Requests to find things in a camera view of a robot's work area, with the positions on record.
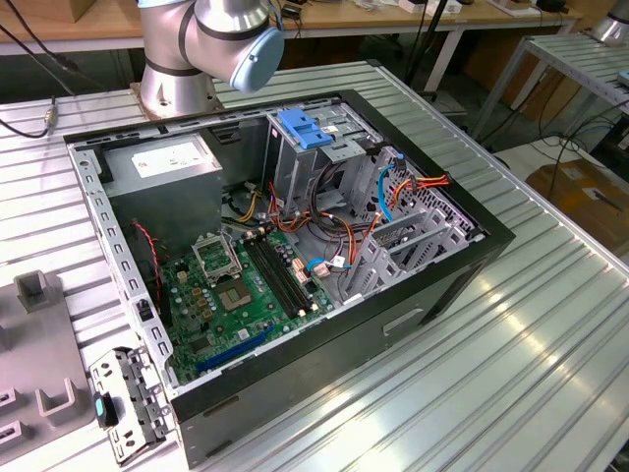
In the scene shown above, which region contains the orange red power wire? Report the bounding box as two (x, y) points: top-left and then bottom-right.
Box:
(390, 171), (452, 207)

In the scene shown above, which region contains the wooden desk white frame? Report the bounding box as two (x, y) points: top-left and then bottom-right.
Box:
(0, 0), (584, 94)

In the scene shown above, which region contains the thick black cable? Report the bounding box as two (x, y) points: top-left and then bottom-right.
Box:
(307, 159), (379, 242)

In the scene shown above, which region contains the black open PC case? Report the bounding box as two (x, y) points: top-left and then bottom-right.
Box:
(62, 88), (517, 471)

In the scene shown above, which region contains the metal optical drive cage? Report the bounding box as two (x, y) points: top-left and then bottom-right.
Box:
(261, 96), (385, 232)

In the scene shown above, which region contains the black case fan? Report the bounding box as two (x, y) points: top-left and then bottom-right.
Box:
(128, 223), (173, 328)

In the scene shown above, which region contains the metal slat side table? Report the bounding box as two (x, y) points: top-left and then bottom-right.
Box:
(484, 32), (629, 144)

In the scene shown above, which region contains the cardboard box with label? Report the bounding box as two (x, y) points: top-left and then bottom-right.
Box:
(525, 159), (629, 252)

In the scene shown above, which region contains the black tripod stand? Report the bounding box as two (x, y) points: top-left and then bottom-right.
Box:
(400, 0), (451, 102)

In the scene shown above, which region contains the blue plastic drive latch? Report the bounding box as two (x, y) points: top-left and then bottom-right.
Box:
(276, 109), (336, 152)

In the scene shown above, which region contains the grey power supply box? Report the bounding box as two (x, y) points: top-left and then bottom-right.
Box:
(100, 132), (225, 257)

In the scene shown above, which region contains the metal slot cover bracket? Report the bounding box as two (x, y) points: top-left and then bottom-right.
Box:
(86, 345), (174, 467)

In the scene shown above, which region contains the grey parts rack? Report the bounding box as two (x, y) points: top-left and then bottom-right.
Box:
(0, 268), (94, 472)

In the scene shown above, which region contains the metal disk bay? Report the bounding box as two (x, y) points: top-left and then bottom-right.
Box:
(338, 204), (486, 309)

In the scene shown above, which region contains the yellow black wire bundle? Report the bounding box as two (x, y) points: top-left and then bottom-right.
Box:
(237, 189), (261, 223)

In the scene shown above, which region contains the black RAM slot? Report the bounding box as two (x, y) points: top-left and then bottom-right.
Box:
(251, 237), (302, 316)
(257, 235), (308, 314)
(262, 233), (315, 311)
(245, 239), (296, 319)

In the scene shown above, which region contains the blue expansion slot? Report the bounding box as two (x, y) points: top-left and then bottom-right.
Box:
(195, 324), (277, 374)

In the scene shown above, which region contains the metal socket cover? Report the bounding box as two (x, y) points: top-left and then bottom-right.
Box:
(190, 233), (245, 287)

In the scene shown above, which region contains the green motherboard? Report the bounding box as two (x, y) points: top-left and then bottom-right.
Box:
(159, 228), (340, 387)

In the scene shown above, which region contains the black latch with teal tab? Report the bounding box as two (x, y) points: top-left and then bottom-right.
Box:
(91, 390), (119, 429)

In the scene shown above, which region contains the CPU socket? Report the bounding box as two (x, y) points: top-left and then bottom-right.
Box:
(215, 278), (257, 315)

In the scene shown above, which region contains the blue data wire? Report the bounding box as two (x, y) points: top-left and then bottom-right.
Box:
(305, 152), (405, 272)

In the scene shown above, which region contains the red black twisted wire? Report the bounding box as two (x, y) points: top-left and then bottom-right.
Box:
(130, 220), (163, 301)

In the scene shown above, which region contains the multicoloured wire bundle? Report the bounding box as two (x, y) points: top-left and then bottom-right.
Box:
(262, 180), (382, 269)

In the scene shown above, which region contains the black cable metal connector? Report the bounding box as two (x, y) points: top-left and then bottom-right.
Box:
(0, 0), (107, 140)

